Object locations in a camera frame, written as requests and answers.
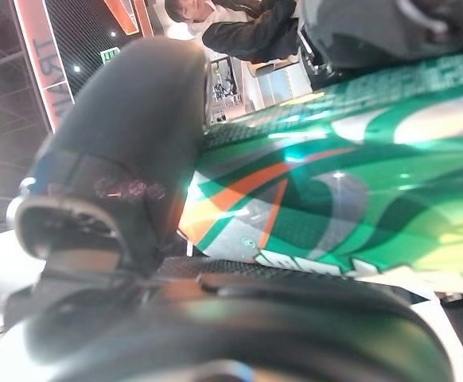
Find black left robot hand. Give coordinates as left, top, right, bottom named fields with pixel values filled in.
left=0, top=37, right=455, bottom=382

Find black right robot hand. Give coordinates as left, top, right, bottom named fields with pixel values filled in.
left=298, top=0, right=463, bottom=91

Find green soda can orange stripe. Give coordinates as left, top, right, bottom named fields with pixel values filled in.
left=177, top=49, right=463, bottom=298

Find green exit sign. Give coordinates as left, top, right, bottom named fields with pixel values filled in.
left=100, top=46, right=122, bottom=65

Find orange hanging panel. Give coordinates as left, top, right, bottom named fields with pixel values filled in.
left=103, top=0, right=155, bottom=37

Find orange lettered banner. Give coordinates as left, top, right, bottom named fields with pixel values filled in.
left=13, top=0, right=76, bottom=133

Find bystander's shoes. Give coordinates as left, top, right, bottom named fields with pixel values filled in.
left=163, top=0, right=302, bottom=64

